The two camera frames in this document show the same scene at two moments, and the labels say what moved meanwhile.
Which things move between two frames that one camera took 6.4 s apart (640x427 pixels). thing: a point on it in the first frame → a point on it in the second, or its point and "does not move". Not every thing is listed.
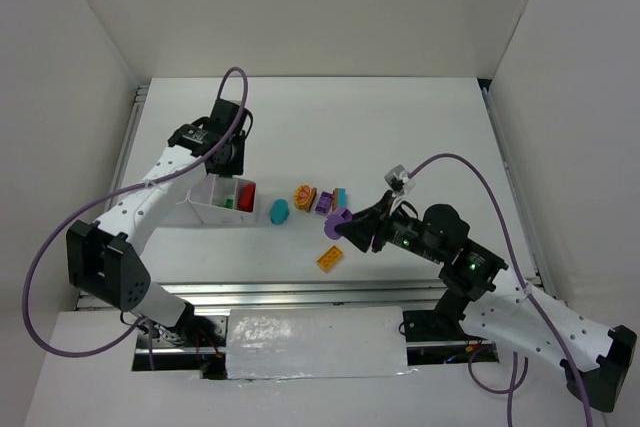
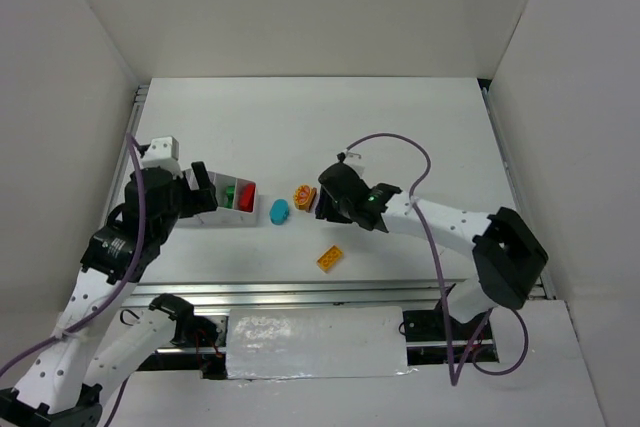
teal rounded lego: (279, 211) does not move
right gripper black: (377, 233) → (329, 202)
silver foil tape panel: (316, 342) does not move
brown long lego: (311, 198) does not move
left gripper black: (232, 167) → (189, 195)
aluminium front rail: (308, 293) does not move
